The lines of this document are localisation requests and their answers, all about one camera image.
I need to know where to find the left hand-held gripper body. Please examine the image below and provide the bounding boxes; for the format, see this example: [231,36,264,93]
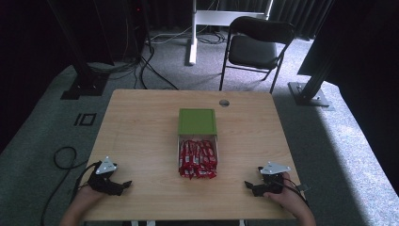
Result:
[87,156,125,197]

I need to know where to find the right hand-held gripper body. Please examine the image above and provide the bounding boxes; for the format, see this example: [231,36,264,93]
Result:
[252,161,292,198]

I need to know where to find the person's right hand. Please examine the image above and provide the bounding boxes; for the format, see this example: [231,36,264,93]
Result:
[263,171,306,215]

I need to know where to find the person's left hand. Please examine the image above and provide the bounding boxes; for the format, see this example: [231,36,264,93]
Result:
[74,183,106,210]

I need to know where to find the pile of red snack packets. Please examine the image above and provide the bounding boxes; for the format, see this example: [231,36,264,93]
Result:
[178,138,218,181]

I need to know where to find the white box drawer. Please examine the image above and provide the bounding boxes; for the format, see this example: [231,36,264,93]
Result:
[176,134,220,177]

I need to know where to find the green box sleeve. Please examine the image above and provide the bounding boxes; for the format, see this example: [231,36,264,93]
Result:
[177,107,218,137]

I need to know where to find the black metal stand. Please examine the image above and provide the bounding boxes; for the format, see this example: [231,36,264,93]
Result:
[287,0,336,111]
[46,0,111,101]

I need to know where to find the black folding chair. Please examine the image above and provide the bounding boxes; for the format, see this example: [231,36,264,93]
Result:
[218,15,296,95]

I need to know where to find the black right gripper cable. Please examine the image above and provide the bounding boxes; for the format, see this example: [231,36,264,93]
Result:
[272,179,311,208]

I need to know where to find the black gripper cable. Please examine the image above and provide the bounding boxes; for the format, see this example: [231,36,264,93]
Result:
[40,146,103,226]
[272,179,311,208]

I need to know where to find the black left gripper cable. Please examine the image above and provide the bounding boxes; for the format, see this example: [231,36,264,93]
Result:
[40,146,103,226]

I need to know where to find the bundle of floor cables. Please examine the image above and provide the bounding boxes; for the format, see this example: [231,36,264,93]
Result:
[88,24,228,91]

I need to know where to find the white desk frame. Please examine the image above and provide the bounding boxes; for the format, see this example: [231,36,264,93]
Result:
[187,0,275,66]

